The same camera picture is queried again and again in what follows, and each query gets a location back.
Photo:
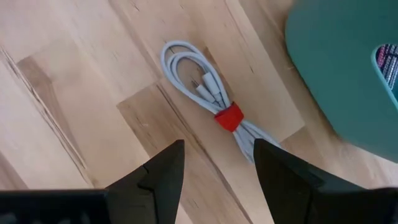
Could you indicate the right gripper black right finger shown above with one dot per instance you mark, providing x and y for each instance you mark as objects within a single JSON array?
[{"x": 286, "y": 186}]

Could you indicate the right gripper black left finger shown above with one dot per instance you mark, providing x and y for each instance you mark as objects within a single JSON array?
[{"x": 152, "y": 193}]

